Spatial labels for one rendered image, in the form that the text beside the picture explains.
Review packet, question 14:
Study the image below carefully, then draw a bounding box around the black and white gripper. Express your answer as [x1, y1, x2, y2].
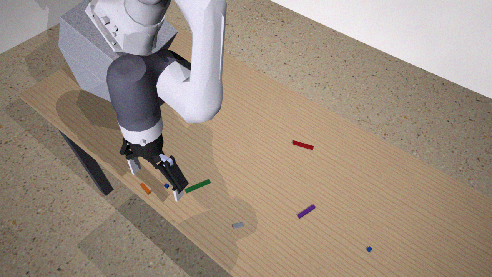
[120, 134, 189, 202]

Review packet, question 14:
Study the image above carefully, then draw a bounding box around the red rod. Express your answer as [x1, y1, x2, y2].
[293, 140, 314, 150]

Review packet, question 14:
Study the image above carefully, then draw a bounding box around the purple rod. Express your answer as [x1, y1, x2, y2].
[297, 204, 315, 219]

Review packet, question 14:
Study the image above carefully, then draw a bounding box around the orange rod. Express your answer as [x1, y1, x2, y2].
[140, 183, 151, 194]

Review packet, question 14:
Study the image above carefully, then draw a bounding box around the green rod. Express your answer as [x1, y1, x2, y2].
[185, 179, 211, 193]

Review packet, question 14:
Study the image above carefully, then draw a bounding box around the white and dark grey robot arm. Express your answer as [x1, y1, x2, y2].
[85, 0, 227, 146]

